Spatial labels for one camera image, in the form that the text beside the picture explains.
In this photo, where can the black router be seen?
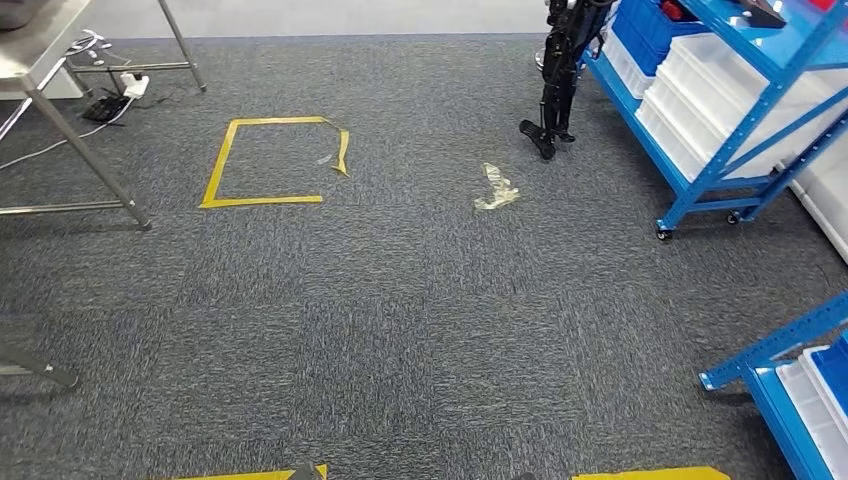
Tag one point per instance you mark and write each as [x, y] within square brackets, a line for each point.
[106, 108]

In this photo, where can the red object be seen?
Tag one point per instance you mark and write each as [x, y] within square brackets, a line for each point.
[670, 10]

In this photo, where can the yellow floor tape square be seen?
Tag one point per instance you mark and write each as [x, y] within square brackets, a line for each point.
[222, 159]
[649, 474]
[245, 476]

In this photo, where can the white desk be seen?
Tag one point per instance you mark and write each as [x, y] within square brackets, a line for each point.
[40, 89]

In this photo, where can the black flat trim part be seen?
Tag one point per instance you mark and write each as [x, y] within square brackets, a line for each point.
[765, 13]

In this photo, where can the small clear tape scrap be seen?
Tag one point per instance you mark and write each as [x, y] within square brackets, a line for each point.
[324, 159]

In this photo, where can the crumpled clear tape scrap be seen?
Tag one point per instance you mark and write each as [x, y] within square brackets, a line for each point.
[497, 192]

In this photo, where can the white power strip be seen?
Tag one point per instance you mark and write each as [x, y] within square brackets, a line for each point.
[136, 86]

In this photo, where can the black bag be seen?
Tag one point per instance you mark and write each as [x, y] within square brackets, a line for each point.
[13, 13]

